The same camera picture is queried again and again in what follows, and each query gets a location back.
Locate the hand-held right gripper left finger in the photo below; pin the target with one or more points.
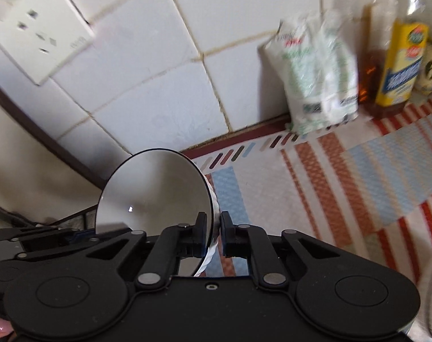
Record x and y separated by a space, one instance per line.
201 229

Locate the striped table mat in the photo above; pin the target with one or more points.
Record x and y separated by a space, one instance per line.
308 192

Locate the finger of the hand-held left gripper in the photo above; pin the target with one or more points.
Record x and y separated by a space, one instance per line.
41 237
52 251

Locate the white wall socket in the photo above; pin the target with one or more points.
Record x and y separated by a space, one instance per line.
41 32

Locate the brown glass bottle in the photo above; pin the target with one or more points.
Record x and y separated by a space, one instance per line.
370 67

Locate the white plastic bag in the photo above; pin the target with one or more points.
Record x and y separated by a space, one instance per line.
308 78

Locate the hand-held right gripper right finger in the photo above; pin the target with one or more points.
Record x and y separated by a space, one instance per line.
224 232

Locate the cream label bottle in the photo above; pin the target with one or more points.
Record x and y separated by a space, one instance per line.
431 67

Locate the yellow label oil bottle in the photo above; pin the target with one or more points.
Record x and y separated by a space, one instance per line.
401 60

